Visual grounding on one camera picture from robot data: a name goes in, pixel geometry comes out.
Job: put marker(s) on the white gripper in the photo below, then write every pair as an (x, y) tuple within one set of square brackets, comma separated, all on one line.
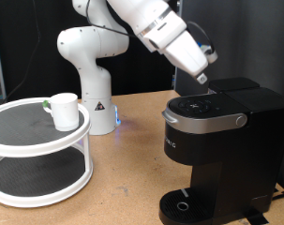
[(182, 50)]

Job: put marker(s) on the black Keurig coffee machine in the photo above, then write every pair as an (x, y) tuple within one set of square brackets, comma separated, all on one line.
[(235, 156)]

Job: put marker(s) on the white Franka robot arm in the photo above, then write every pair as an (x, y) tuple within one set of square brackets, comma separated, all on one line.
[(94, 78)]

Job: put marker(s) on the clear water reservoir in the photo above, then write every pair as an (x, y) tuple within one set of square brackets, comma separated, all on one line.
[(211, 91)]

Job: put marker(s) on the white mug with green tape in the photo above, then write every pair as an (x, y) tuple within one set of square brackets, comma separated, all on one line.
[(65, 112)]

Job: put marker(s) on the white two-tier turntable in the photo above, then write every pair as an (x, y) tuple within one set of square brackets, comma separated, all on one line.
[(38, 146)]

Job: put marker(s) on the aluminium frame post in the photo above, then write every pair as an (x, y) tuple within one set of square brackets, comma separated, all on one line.
[(176, 78)]

